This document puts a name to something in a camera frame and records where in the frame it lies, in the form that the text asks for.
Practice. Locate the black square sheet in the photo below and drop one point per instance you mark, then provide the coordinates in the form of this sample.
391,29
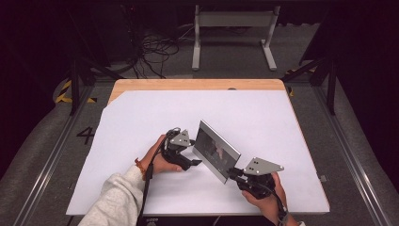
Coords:
216,150

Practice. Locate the black metal stand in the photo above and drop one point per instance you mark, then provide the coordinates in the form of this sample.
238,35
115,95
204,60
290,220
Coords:
331,81
74,81

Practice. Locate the person's left hand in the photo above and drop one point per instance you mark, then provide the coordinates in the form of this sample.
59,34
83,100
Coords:
156,163

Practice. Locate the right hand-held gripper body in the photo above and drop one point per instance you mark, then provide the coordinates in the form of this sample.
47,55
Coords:
263,167

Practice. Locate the aluminium floor rail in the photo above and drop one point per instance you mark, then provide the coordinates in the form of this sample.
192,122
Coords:
50,163
351,150

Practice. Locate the white metal stand frame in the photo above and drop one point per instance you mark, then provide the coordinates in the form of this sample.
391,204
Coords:
233,19

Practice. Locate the person's right hand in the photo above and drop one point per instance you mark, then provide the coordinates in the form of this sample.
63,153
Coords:
269,201

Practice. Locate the yellow black hazard tape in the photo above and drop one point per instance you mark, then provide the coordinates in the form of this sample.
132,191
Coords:
62,94

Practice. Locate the person's dark clothing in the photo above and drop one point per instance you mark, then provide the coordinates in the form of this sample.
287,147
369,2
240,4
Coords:
188,221

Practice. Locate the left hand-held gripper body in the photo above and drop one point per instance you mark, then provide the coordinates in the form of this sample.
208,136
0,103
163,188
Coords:
175,150

